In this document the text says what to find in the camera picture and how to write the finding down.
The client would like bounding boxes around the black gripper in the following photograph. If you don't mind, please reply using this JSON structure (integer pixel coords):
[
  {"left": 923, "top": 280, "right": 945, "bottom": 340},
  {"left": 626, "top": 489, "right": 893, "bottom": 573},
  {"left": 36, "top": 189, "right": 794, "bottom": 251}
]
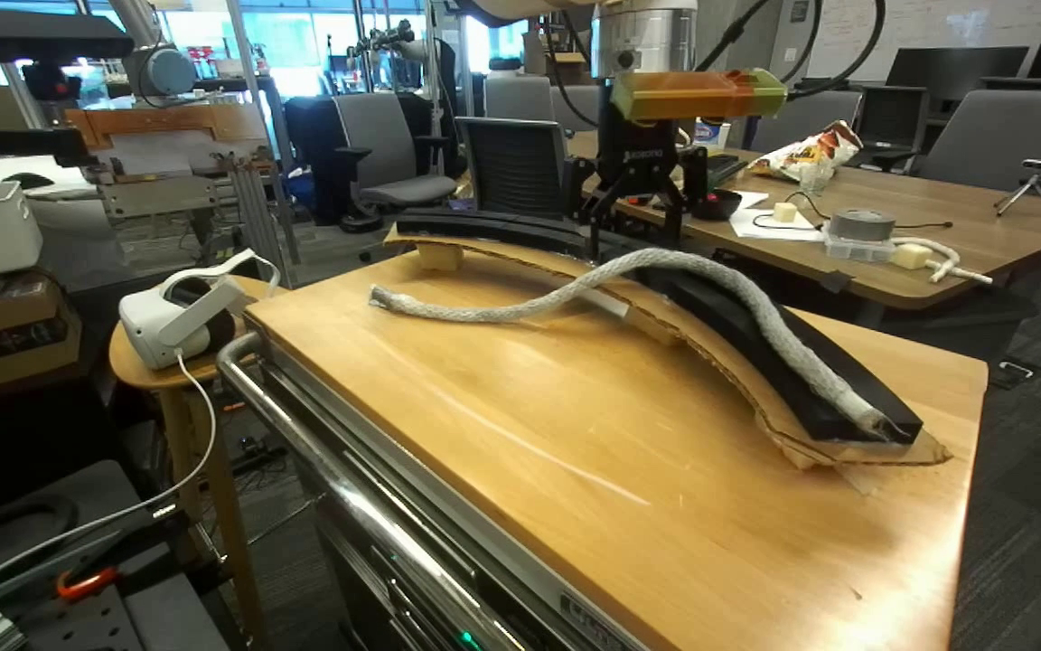
[{"left": 585, "top": 114, "right": 683, "bottom": 231}]

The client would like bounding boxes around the grey braided rope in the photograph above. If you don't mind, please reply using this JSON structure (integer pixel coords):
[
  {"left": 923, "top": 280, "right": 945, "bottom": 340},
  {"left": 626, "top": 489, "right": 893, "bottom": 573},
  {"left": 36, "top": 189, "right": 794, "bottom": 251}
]
[{"left": 368, "top": 247, "right": 898, "bottom": 441}]

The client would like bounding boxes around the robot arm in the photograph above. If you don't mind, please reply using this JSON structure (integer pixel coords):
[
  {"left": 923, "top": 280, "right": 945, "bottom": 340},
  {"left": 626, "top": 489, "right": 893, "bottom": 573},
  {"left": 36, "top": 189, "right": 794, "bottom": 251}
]
[{"left": 454, "top": 0, "right": 693, "bottom": 236}]

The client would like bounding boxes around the black bowl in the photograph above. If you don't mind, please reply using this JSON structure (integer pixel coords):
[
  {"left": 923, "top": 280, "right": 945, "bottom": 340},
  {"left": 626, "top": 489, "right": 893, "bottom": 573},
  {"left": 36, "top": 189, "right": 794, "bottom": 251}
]
[{"left": 686, "top": 193, "right": 740, "bottom": 219}]

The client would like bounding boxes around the white paper sheet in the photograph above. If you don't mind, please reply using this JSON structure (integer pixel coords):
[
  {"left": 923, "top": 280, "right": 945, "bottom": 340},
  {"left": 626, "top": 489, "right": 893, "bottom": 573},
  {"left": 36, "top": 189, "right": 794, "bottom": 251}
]
[{"left": 732, "top": 193, "right": 826, "bottom": 243}]

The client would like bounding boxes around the curved cardboard base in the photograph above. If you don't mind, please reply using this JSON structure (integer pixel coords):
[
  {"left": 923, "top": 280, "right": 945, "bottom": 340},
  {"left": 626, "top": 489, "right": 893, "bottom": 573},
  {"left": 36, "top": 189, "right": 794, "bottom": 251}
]
[{"left": 397, "top": 236, "right": 951, "bottom": 466}]

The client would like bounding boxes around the snack chip bag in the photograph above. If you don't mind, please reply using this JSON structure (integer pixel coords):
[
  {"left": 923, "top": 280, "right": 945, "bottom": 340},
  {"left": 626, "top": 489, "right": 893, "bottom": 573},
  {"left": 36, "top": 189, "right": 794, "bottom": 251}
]
[{"left": 760, "top": 118, "right": 864, "bottom": 186}]

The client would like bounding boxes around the grey tape roll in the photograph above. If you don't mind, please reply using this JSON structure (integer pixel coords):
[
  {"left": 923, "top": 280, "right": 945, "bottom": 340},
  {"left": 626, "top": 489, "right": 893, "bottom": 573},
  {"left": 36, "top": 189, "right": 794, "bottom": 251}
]
[{"left": 829, "top": 211, "right": 898, "bottom": 251}]

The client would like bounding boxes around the wooden office desk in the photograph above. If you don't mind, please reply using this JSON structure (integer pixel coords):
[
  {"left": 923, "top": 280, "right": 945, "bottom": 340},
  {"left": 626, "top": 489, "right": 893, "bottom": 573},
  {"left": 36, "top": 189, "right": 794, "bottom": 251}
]
[{"left": 569, "top": 148, "right": 1041, "bottom": 319}]

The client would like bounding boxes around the grey office chair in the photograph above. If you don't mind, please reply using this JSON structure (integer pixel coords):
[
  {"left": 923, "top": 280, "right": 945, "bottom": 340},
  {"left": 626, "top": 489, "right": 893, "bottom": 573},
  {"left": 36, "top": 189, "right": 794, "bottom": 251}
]
[{"left": 919, "top": 92, "right": 1041, "bottom": 213}]

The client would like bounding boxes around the white VR headset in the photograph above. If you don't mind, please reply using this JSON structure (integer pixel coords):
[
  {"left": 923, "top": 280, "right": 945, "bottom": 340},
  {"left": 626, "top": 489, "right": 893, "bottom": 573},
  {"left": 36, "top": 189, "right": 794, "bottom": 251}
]
[{"left": 121, "top": 251, "right": 281, "bottom": 370}]

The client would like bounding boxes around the round wooden stool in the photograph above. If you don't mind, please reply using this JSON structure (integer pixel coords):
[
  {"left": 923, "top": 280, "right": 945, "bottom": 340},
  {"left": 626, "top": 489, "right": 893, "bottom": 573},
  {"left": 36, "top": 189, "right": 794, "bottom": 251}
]
[{"left": 110, "top": 274, "right": 275, "bottom": 647}]

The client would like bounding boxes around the chrome cart handle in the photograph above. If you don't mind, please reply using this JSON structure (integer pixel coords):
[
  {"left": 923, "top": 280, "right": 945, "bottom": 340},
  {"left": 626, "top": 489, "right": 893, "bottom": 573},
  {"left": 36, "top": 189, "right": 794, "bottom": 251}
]
[{"left": 217, "top": 337, "right": 529, "bottom": 651}]

